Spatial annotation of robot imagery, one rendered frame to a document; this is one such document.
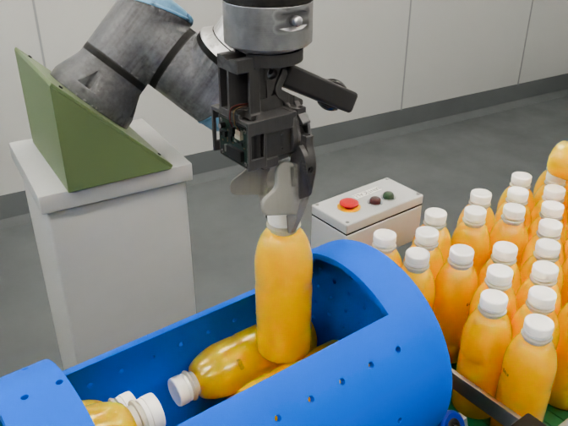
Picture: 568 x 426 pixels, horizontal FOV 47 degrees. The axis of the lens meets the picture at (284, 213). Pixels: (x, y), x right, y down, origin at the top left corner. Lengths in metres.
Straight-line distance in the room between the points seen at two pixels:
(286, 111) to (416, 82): 3.98
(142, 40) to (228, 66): 0.74
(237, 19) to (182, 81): 0.74
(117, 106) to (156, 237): 0.30
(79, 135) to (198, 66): 0.28
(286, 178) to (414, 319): 0.23
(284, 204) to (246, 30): 0.20
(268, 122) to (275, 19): 0.10
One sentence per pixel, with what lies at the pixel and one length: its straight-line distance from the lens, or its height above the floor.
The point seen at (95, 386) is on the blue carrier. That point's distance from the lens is 0.86.
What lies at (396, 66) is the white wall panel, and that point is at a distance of 4.48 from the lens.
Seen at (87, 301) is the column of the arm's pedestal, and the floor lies 0.83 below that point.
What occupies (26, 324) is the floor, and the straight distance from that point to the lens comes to 2.89.
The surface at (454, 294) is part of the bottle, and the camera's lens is 1.10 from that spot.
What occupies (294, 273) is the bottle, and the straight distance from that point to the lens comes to 0.77.
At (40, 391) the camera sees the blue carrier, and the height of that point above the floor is 1.23.
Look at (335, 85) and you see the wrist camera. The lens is 0.73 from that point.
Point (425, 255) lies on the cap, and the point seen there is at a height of 1.11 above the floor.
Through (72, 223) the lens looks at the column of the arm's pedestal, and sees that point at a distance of 1.38.
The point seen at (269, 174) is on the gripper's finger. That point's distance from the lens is 0.75.
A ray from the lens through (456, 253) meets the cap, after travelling 1.08.
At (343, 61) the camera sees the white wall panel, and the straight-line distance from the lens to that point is 4.20.
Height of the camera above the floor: 1.67
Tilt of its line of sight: 29 degrees down
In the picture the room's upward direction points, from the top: straight up
